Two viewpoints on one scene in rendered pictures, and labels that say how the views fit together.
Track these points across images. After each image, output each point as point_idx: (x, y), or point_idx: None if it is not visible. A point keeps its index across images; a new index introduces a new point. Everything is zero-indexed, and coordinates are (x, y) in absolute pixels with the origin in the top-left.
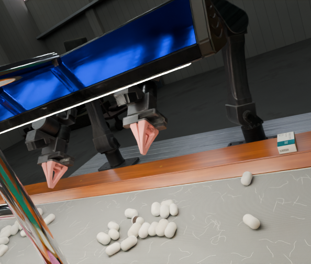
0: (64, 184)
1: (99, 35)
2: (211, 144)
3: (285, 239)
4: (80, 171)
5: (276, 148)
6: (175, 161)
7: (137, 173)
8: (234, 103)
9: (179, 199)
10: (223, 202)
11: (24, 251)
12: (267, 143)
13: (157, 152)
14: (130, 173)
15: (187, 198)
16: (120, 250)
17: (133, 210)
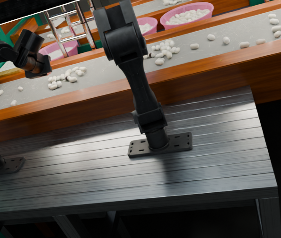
0: (156, 74)
1: (0, 2)
2: (34, 175)
3: (14, 89)
4: (242, 133)
5: None
6: (48, 104)
7: (77, 93)
8: None
9: (49, 93)
10: (28, 95)
11: None
12: None
13: (105, 170)
14: (84, 92)
15: (45, 94)
16: (73, 72)
17: (69, 78)
